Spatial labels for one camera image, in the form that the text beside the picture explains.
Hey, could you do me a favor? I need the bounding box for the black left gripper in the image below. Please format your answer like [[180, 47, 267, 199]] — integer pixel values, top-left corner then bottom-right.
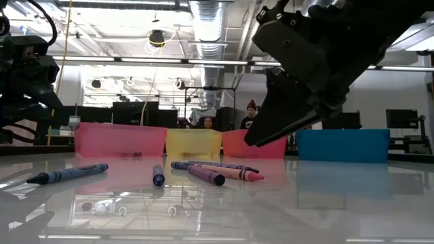
[[0, 35, 64, 123]]

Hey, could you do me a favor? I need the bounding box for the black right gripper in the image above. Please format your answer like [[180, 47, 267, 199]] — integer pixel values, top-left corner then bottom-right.
[[243, 0, 425, 148]]

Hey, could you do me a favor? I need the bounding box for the blue crayon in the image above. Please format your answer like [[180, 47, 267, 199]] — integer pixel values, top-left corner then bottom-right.
[[170, 160, 260, 174], [26, 163, 109, 186], [152, 163, 166, 187]]

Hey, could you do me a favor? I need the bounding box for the pink cloth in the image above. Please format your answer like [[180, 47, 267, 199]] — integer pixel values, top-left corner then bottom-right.
[[8, 118, 39, 146]]

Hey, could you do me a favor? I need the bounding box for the person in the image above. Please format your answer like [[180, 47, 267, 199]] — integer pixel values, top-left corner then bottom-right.
[[239, 99, 260, 130], [201, 116, 218, 130]]

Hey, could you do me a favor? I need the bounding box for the clear plastic cup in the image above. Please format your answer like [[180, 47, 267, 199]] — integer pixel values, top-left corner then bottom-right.
[[68, 115, 81, 132]]

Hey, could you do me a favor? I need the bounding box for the small red plastic bin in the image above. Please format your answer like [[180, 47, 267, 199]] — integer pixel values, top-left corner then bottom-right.
[[222, 129, 289, 160]]

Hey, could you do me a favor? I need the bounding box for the blue plastic bin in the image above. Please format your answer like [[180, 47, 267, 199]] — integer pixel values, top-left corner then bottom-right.
[[295, 128, 391, 164]]

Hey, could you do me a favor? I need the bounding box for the black monitor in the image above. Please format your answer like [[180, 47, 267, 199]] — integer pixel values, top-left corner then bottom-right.
[[321, 111, 362, 130], [385, 108, 419, 129]]

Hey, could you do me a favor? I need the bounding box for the pink crayon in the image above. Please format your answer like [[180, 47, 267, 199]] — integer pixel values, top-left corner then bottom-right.
[[199, 163, 265, 182]]

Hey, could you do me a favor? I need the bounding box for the large pink plastic bin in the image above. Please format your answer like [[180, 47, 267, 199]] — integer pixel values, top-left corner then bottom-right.
[[73, 121, 167, 159]]

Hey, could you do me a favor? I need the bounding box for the yellow plastic bin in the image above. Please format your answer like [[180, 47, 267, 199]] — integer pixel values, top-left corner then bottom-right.
[[165, 127, 224, 159]]

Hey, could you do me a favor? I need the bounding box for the purple crayon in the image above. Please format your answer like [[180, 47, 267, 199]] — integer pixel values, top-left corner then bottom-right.
[[187, 164, 226, 187]]

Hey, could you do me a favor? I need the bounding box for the ceiling light strip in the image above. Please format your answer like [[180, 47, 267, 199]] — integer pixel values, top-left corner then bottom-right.
[[50, 55, 434, 73]]

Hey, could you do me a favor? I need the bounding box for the black monitor stand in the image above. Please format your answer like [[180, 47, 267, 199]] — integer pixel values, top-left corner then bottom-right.
[[408, 114, 433, 155]]

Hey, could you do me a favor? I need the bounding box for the thick yellow cable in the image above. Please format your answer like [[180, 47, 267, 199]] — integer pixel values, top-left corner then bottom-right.
[[46, 0, 74, 147]]

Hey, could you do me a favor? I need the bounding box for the black hose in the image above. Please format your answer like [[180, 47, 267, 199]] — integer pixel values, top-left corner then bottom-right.
[[0, 123, 37, 144]]

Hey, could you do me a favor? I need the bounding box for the black metal frame stand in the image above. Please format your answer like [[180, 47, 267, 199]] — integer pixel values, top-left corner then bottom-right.
[[184, 86, 237, 131]]

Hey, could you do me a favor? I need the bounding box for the thin yellow hanging cable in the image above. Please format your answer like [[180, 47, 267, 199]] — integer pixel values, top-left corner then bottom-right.
[[140, 30, 177, 127]]

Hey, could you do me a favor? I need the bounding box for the silver ventilation duct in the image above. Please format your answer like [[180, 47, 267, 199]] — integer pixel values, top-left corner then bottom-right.
[[189, 0, 226, 102]]

